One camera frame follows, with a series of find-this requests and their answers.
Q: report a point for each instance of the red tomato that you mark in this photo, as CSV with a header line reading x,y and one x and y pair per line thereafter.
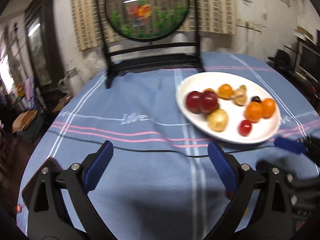
x,y
245,128

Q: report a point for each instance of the dark purple plum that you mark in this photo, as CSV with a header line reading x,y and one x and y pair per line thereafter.
x,y
192,102

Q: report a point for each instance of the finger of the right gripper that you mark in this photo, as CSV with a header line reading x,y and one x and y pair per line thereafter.
x,y
302,194
308,146

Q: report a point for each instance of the black computer monitor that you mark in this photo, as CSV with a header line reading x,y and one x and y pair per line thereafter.
x,y
308,60

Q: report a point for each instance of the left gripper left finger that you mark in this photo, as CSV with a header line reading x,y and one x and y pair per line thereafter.
x,y
48,217

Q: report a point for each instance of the dark wooden cabinet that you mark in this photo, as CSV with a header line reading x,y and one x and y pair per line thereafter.
x,y
42,45

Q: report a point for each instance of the small green yellow fruit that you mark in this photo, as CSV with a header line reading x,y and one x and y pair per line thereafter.
x,y
243,87

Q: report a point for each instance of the checkered beige curtain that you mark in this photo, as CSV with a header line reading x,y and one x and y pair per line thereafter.
x,y
215,16

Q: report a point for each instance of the white round plate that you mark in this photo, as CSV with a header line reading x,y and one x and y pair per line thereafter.
x,y
261,131

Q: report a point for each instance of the white kettle jug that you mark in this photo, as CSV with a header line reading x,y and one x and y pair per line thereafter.
x,y
64,85

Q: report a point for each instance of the small orange tangerine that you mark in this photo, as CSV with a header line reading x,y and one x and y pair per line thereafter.
x,y
225,91

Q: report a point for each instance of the yellow spotted potato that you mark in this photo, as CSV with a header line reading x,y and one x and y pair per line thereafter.
x,y
218,120

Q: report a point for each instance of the small orange mandarin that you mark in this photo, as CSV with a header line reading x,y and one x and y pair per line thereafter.
x,y
269,107

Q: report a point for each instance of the pale yellow onion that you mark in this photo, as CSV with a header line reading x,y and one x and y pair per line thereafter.
x,y
239,97

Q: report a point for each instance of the large orange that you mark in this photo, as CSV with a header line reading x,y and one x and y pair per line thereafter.
x,y
254,112

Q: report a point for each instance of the round goldfish screen ornament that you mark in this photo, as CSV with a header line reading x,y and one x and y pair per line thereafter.
x,y
149,22

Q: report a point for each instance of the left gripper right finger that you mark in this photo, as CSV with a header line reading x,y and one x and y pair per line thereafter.
x,y
271,217

